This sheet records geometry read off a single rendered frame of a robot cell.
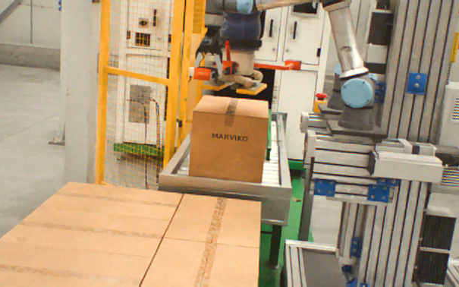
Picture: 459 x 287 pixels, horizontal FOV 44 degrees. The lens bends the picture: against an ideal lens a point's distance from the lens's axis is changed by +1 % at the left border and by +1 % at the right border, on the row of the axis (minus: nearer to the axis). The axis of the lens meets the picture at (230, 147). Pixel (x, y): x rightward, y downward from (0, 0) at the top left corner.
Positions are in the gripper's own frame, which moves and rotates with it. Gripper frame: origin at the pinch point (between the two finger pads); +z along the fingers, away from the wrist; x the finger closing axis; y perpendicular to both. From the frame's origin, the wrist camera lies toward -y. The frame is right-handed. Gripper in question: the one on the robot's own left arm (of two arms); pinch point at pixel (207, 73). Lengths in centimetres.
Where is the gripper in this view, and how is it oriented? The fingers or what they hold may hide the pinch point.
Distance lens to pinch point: 244.1
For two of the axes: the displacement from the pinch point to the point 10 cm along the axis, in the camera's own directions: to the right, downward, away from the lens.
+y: 2.3, -2.1, 9.5
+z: -0.9, 9.7, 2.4
